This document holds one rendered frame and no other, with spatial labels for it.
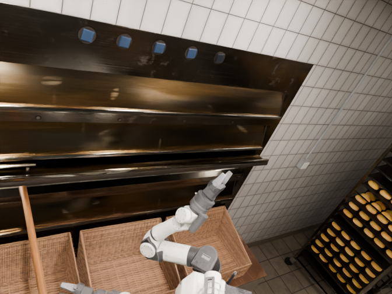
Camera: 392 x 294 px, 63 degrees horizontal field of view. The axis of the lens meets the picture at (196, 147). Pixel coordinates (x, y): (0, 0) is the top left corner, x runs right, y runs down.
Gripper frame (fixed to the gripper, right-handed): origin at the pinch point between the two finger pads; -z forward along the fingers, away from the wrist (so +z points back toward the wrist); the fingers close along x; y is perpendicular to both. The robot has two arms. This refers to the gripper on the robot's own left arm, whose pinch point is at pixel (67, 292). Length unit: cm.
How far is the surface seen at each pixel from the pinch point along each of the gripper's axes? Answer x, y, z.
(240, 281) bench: 61, 75, 107
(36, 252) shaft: -1.9, 11.8, -18.4
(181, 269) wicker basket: 48, 60, 57
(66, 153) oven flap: -28, 48, -24
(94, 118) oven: -47, 56, -17
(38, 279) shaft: -1.7, 1.2, -12.1
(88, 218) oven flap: 24, 58, -9
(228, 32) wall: -98, 87, 29
